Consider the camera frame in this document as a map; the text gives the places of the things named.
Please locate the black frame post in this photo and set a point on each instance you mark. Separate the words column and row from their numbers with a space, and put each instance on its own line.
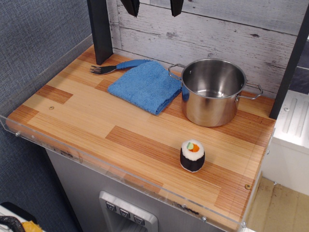
column 100, row 28
column 291, row 66

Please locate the stainless steel pot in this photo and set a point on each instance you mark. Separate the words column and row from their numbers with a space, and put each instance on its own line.
column 211, row 90

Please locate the grey cabinet with dispenser panel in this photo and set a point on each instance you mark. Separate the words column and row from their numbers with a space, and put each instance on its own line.
column 103, row 202

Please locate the black right frame post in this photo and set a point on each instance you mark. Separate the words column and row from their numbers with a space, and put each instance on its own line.
column 291, row 66

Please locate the fork with blue handle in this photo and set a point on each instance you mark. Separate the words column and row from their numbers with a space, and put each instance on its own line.
column 120, row 66

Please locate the white toy sink unit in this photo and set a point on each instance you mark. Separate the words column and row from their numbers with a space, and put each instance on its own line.
column 287, row 158

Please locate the clear acrylic table guard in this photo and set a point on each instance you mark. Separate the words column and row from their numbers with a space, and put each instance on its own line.
column 75, row 114

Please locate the black left frame post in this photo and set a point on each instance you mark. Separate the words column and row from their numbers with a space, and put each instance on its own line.
column 100, row 28

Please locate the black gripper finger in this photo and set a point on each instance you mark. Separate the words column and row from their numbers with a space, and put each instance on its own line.
column 176, row 7
column 131, row 6

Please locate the blue folded towel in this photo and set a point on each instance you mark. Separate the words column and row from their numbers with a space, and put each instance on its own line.
column 147, row 86

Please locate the yellow object at corner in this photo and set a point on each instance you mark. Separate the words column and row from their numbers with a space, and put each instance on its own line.
column 30, row 226

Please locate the plush sushi roll toy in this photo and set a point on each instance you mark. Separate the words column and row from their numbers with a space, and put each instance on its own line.
column 192, row 155

